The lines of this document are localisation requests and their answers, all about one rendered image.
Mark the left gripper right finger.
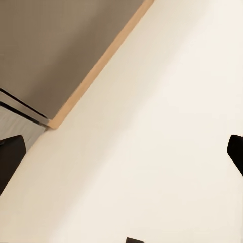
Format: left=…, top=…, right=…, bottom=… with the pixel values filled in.
left=227, top=134, right=243, bottom=175

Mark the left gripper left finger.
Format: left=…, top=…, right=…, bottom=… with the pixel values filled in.
left=0, top=135, right=27, bottom=195

